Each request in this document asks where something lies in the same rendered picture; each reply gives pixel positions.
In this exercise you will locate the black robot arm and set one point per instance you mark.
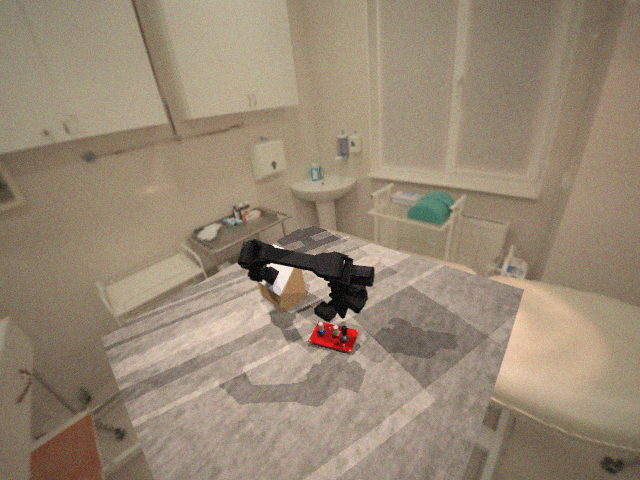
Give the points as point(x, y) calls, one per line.
point(255, 255)

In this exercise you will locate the red circuit board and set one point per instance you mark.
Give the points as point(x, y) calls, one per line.
point(339, 337)

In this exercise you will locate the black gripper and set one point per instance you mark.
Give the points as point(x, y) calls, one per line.
point(328, 311)

